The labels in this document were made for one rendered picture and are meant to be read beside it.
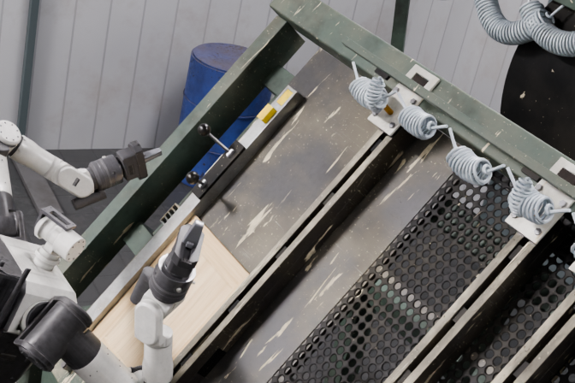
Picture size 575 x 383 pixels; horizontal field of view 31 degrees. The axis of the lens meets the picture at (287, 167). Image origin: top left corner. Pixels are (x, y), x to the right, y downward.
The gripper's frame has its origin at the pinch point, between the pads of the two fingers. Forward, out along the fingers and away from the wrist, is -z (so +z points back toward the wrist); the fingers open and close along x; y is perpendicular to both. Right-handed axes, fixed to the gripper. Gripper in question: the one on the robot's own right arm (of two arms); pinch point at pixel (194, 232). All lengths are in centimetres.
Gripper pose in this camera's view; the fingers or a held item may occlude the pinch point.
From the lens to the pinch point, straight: 220.4
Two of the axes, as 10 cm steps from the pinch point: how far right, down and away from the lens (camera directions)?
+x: 0.8, -5.7, 8.2
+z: -4.0, 7.4, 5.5
